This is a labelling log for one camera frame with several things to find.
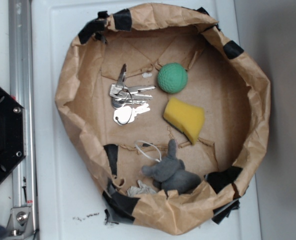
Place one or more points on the metal corner bracket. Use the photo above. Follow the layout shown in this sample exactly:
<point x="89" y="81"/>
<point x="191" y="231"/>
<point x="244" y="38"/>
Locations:
<point x="20" y="224"/>

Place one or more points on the yellow sponge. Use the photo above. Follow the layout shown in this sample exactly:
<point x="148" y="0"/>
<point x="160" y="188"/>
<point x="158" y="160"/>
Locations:
<point x="186" y="118"/>

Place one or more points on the grey plush elephant toy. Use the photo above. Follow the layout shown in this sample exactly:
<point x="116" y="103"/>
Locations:
<point x="170" y="174"/>

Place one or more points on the aluminium rail profile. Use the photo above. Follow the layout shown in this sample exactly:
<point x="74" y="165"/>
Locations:
<point x="21" y="87"/>

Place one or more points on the silver key bunch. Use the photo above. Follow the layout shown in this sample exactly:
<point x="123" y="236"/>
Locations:
<point x="128" y="101"/>

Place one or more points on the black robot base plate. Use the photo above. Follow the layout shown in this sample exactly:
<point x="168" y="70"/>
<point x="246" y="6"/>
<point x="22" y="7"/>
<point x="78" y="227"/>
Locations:
<point x="11" y="134"/>

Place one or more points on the green dimpled ball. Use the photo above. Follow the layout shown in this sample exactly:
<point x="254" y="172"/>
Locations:
<point x="172" y="78"/>

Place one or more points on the brown paper bag bowl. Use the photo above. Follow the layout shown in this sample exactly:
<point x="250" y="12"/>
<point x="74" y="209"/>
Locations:
<point x="224" y="80"/>

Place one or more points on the crumpled white paper scrap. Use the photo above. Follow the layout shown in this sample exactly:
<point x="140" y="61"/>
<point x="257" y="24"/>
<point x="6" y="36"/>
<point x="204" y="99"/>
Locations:
<point x="141" y="188"/>

